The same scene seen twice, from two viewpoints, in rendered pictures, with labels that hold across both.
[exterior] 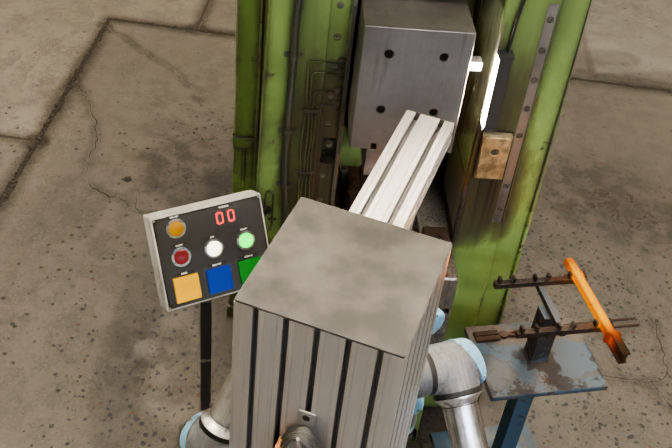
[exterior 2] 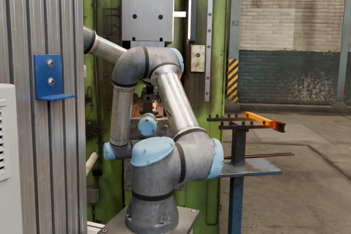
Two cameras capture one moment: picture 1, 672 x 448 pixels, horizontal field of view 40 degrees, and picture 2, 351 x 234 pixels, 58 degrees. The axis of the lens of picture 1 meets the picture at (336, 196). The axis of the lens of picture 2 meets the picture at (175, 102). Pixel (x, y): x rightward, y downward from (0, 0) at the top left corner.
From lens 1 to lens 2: 1.75 m
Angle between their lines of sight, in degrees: 31
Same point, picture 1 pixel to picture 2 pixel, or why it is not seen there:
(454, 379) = (160, 57)
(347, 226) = not seen: outside the picture
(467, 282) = not seen: hidden behind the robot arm
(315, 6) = not seen: outside the picture
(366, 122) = (128, 24)
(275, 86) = (88, 23)
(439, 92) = (161, 4)
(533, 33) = not seen: outside the picture
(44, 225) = not seen: hidden behind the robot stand
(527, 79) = (206, 13)
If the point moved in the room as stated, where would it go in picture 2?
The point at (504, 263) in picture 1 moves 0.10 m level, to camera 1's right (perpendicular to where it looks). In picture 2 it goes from (215, 130) to (231, 130)
